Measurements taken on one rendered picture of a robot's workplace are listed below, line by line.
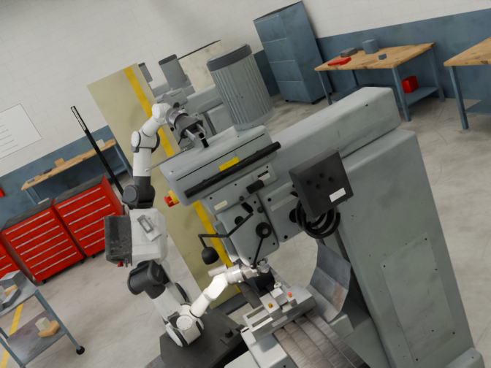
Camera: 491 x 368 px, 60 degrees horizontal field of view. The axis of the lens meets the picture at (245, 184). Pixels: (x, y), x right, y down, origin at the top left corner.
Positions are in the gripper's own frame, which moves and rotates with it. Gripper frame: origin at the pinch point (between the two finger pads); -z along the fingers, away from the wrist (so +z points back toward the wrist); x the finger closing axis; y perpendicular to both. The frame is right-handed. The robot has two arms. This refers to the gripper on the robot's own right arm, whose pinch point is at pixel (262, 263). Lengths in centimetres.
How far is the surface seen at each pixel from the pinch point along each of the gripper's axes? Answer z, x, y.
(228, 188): -1.5, -11.9, -48.0
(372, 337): -37, -5, 62
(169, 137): 48, 165, -42
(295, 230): -21.1, -5.8, -14.1
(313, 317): -12.9, -11.6, 31.5
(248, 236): -0.7, -10.1, -22.4
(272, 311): 3.9, -9.8, 20.8
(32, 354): 256, 153, 96
